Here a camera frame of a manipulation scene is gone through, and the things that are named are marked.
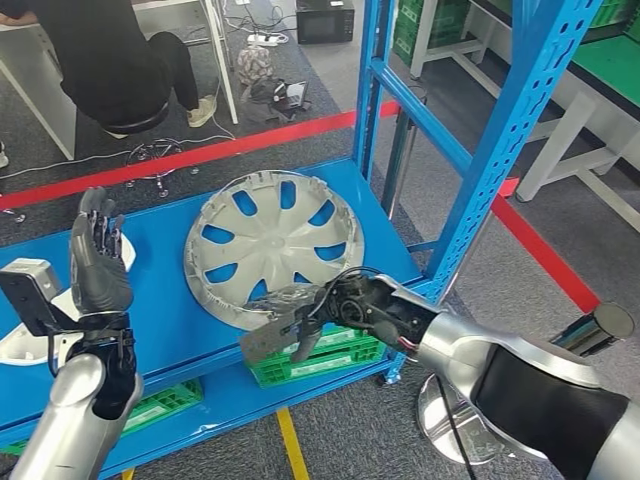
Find chrome stanchion with red head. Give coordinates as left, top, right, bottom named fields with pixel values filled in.
left=439, top=176, right=521, bottom=313

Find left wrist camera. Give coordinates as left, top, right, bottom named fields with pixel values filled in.
left=0, top=258, right=81, bottom=339

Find silver wheel hubcap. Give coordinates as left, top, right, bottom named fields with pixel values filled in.
left=183, top=170, right=365, bottom=333

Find black round stool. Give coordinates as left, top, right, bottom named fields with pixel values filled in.
left=100, top=99, right=171, bottom=137

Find white plastic cover part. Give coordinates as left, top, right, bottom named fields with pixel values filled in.
left=0, top=231, right=137, bottom=368

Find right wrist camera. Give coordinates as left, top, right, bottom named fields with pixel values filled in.
left=238, top=311, right=301, bottom=367

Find yellow floor tape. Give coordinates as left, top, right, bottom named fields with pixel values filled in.
left=275, top=408, right=311, bottom=480

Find green plastic crate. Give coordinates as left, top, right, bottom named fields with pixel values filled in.
left=245, top=324, right=389, bottom=390
left=0, top=378, right=205, bottom=458

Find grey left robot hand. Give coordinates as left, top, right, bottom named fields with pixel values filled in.
left=69, top=186, right=135, bottom=318

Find black microwave oven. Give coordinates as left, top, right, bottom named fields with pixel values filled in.
left=296, top=0, right=356, bottom=46

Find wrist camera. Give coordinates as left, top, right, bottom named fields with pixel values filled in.
left=238, top=311, right=301, bottom=367
left=0, top=258, right=81, bottom=339

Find chrome stanchion post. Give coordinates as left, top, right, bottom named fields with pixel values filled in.
left=416, top=301, right=636, bottom=466

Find seated person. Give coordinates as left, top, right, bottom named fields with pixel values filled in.
left=0, top=0, right=218, bottom=134

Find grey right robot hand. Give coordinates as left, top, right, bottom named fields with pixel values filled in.
left=245, top=284, right=332, bottom=364

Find dark bag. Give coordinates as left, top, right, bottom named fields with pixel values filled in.
left=245, top=78, right=311, bottom=124

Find green crates on workbench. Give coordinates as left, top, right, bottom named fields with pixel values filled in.
left=589, top=0, right=640, bottom=42

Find stacked green crates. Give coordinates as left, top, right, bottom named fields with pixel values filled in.
left=391, top=0, right=471, bottom=68

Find dark stanchion post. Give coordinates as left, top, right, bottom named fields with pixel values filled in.
left=380, top=86, right=429, bottom=220

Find blue metal shelf rack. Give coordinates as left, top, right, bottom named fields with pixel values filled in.
left=0, top=0, right=606, bottom=480

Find black tablet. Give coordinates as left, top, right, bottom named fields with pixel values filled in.
left=273, top=79, right=309, bottom=112

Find crumpled patterned bag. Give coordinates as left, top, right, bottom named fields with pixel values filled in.
left=236, top=44, right=275, bottom=86

